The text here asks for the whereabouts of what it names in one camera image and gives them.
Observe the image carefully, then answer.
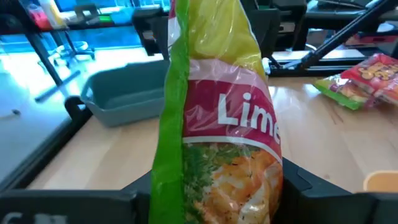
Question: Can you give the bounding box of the teal plastic bin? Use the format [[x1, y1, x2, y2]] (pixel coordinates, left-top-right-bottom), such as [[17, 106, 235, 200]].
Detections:
[[80, 59, 171, 128]]

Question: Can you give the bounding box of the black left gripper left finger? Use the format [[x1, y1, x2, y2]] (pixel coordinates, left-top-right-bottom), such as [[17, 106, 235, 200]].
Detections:
[[0, 170, 154, 224]]

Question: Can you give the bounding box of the red Saucy Noodles pack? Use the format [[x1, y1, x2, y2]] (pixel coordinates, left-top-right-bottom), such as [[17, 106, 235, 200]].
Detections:
[[340, 52, 398, 106]]

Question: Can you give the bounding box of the yellow bottle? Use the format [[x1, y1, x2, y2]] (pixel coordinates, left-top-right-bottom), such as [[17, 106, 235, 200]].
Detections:
[[39, 0, 68, 29]]

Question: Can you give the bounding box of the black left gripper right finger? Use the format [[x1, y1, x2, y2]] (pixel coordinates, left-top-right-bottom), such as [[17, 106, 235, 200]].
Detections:
[[273, 157, 398, 224]]

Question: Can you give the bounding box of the office chair base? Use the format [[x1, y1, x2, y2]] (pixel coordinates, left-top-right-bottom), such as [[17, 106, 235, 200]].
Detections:
[[37, 40, 96, 63]]

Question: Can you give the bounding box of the red box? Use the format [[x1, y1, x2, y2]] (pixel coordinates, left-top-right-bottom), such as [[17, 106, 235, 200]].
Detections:
[[345, 32, 398, 47]]

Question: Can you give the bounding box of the red bottle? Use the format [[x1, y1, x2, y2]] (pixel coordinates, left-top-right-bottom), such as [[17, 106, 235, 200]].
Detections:
[[26, 2, 52, 30]]

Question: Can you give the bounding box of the yellow plastic bin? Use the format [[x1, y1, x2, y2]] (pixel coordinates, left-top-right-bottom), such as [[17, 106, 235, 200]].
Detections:
[[363, 170, 398, 193]]

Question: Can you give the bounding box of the black side table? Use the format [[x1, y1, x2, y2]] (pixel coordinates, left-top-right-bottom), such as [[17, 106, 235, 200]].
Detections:
[[0, 0, 103, 103]]

